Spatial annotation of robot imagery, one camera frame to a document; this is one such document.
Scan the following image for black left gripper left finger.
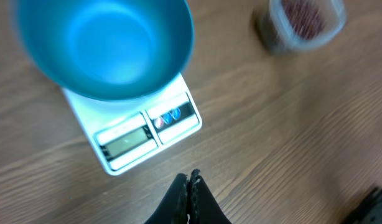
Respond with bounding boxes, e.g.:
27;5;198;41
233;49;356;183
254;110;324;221
145;174;188;224

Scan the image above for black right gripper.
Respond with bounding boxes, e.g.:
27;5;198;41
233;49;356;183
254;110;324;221
342;187;382;224

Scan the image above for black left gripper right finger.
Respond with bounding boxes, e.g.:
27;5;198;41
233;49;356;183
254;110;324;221
187;169;231;224

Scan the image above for red beans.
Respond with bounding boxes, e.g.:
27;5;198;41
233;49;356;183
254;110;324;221
281;0;325;40

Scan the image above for white kitchen scale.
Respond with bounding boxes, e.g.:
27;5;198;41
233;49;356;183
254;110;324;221
62;75;202;176

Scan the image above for blue bowl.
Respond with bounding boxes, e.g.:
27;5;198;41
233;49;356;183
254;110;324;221
9;0;195;101

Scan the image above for clear plastic container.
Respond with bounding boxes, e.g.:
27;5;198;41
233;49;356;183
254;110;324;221
256;0;347;54

